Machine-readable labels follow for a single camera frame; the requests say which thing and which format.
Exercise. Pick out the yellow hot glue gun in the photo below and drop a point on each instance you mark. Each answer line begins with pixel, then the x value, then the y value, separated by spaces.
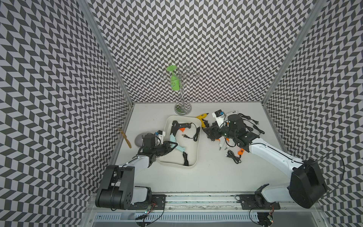
pixel 204 122

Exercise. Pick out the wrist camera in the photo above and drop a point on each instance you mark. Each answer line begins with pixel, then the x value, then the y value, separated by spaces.
pixel 219 116
pixel 160 134

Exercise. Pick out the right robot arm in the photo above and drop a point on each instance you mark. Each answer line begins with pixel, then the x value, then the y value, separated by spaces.
pixel 306 185

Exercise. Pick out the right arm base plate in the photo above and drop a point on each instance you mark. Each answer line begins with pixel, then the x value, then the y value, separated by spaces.
pixel 252 201

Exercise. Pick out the light blue hot glue gun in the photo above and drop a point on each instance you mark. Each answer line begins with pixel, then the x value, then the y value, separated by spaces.
pixel 181 149

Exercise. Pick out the cream plastic storage box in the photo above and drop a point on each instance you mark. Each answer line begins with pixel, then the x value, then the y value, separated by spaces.
pixel 175 158

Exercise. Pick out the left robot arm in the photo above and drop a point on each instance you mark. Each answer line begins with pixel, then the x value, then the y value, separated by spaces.
pixel 117 189

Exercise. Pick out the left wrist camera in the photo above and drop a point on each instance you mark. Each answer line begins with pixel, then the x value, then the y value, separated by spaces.
pixel 160 134

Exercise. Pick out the chrome hook stand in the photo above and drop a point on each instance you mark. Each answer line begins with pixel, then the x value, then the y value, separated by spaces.
pixel 185 75

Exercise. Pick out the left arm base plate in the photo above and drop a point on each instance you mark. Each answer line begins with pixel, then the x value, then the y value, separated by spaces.
pixel 150 202

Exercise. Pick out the wooden stick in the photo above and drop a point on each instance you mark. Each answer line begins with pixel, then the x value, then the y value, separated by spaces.
pixel 125 137

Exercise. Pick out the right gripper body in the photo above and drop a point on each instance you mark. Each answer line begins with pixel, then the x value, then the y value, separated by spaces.
pixel 226 131

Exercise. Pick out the aluminium front rail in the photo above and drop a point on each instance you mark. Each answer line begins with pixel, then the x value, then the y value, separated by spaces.
pixel 221 202

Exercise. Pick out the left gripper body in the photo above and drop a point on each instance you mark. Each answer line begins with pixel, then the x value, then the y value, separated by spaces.
pixel 159 149

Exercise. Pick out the black hot glue gun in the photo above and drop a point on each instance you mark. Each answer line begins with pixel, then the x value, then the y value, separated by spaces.
pixel 176 126

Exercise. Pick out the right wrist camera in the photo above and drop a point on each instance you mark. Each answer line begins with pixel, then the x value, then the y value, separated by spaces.
pixel 219 116

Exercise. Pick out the lilac bowl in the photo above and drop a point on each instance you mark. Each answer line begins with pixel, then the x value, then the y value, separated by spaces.
pixel 139 139

